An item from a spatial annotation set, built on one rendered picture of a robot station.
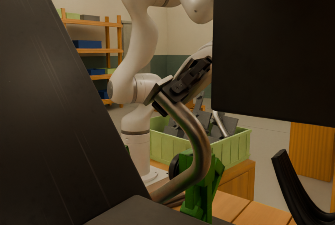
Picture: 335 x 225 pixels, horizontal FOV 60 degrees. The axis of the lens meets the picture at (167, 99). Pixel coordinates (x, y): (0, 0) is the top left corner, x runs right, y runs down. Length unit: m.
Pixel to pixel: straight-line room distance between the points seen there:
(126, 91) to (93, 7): 6.38
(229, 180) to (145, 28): 0.89
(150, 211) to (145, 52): 0.80
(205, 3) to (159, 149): 1.05
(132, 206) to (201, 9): 0.52
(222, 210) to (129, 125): 0.46
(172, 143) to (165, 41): 7.88
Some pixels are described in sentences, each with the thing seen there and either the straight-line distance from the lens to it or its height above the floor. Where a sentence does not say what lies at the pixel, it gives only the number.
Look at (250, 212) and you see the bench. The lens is 1.05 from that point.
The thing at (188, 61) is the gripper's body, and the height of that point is 1.38.
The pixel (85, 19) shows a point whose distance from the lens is 6.60.
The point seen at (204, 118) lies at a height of 1.00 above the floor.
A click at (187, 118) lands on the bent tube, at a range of 0.45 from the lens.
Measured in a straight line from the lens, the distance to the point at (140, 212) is 0.31.
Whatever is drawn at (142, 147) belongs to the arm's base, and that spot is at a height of 1.01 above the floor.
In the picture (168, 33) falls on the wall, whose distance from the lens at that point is 9.35.
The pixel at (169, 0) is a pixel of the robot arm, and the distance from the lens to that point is 1.02.
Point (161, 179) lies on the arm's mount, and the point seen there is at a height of 0.88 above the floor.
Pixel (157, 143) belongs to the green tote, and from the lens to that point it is 1.62.
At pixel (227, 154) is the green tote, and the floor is 0.87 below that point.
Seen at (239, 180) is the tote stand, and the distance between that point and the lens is 1.63.
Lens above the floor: 1.40
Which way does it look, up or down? 10 degrees down
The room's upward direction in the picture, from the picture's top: straight up
